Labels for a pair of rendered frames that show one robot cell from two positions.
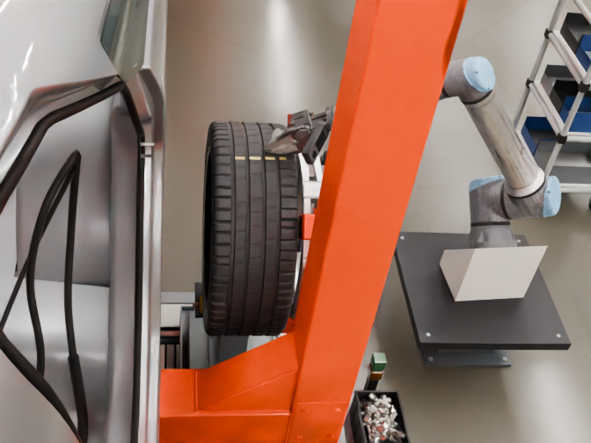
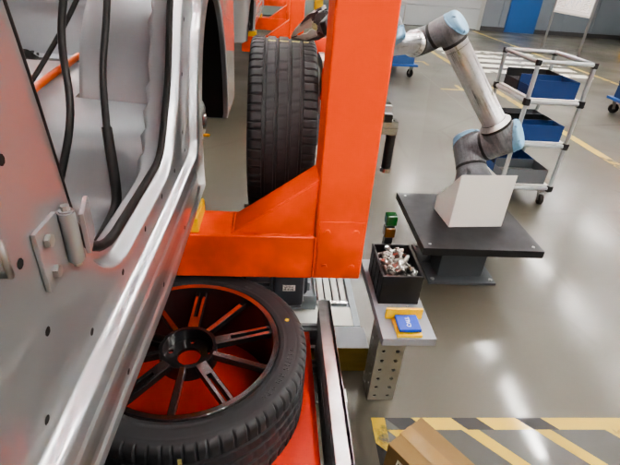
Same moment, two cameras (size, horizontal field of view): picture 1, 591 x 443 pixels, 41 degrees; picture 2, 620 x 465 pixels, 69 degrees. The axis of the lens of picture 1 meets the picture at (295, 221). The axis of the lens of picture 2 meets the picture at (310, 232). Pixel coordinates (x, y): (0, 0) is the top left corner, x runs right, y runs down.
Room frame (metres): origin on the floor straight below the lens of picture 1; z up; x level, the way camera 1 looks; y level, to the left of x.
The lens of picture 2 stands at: (0.08, -0.20, 1.41)
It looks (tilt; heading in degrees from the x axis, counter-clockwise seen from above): 31 degrees down; 7
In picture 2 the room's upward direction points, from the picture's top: 5 degrees clockwise
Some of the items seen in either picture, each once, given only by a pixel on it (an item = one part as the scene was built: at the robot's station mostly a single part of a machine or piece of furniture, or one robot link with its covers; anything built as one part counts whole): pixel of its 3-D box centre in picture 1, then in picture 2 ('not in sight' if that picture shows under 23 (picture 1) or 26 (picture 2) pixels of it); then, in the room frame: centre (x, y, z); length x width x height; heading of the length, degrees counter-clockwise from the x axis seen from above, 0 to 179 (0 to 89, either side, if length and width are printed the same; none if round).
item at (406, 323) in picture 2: not in sight; (407, 324); (1.18, -0.40, 0.47); 0.07 x 0.07 x 0.02; 12
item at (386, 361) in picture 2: not in sight; (386, 351); (1.32, -0.37, 0.21); 0.10 x 0.10 x 0.42; 12
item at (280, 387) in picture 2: not in sight; (190, 369); (0.93, 0.22, 0.39); 0.66 x 0.66 x 0.24
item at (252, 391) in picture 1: (196, 388); (233, 219); (1.30, 0.19, 0.69); 0.52 x 0.17 x 0.35; 102
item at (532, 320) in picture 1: (466, 308); (457, 243); (2.29, -0.76, 0.15); 0.60 x 0.60 x 0.30; 12
